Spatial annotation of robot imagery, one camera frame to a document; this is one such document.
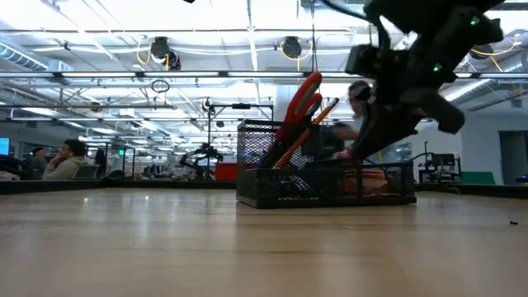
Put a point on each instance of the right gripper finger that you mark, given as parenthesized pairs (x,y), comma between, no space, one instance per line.
(373,112)
(387,132)

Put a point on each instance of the blue computer monitor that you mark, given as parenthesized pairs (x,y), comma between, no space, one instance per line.
(4,145)

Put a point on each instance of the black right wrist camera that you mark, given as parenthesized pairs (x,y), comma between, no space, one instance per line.
(361,61)

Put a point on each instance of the red box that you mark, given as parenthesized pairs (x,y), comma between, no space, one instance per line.
(226,171)

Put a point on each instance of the black background robot arm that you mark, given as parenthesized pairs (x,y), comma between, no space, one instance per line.
(202,154)

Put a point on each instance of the orange pencil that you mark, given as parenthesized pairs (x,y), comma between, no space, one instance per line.
(307,133)

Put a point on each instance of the green panel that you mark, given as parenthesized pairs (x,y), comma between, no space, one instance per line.
(478,178)

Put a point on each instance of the black background gantry frame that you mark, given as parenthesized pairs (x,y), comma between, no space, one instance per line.
(241,106)

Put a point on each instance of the person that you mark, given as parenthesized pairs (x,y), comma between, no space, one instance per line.
(102,161)
(359,92)
(68,163)
(39,163)

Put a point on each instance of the black mesh desk organizer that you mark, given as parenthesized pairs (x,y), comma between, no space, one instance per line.
(321,187)

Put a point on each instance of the black pen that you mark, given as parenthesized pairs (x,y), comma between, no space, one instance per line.
(293,135)

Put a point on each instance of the black equipment rack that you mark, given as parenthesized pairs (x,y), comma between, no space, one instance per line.
(443,163)

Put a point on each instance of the pink sticky note pad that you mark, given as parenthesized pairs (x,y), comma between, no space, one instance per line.
(367,181)

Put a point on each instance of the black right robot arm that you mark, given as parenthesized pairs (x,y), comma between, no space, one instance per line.
(433,10)

